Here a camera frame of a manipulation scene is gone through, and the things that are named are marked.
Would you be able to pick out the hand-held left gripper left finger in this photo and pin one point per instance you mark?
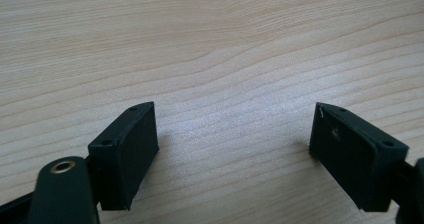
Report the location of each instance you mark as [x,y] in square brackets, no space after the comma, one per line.
[128,157]

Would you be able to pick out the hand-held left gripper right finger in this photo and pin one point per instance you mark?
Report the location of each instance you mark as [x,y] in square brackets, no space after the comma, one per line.
[350,157]

